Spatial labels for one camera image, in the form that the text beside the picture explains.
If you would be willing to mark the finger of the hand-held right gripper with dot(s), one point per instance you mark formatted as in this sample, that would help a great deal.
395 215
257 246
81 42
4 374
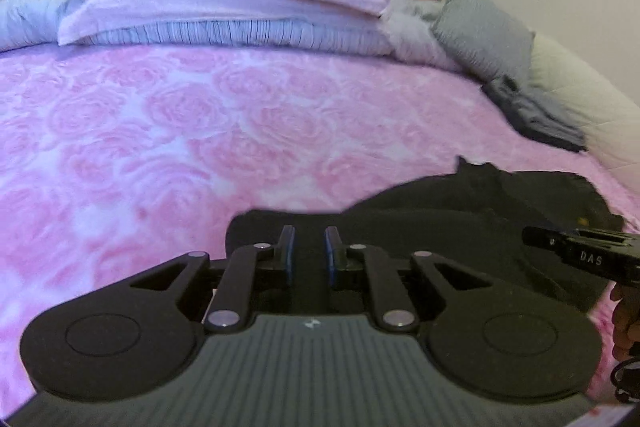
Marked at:
542 239

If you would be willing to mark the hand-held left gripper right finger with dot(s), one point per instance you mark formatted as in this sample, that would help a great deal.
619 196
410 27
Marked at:
330 252

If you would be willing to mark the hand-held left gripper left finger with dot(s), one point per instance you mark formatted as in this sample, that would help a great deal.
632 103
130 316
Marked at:
288 252

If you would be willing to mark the black pants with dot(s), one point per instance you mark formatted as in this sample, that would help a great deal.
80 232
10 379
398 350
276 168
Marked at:
450 212

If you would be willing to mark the person's right hand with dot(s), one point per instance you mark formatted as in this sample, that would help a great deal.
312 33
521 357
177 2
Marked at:
627 322

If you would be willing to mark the folded grey clothes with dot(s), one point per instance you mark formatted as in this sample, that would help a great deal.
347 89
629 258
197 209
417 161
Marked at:
540 117

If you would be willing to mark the white pillow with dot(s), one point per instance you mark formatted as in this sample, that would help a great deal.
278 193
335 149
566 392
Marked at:
590 97

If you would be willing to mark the pink rose blanket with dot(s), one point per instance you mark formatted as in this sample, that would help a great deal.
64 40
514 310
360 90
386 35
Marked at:
150 132

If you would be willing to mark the grey pillow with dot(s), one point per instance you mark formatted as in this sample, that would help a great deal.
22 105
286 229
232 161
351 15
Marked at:
480 32

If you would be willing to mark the lilac ribbed quilt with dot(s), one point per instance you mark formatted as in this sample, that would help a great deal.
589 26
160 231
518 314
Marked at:
250 34

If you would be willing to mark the fluffy white cushion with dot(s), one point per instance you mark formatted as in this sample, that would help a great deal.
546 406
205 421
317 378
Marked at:
415 27

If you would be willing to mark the light blue striped pillow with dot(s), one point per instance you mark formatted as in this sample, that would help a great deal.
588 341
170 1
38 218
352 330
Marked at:
30 17

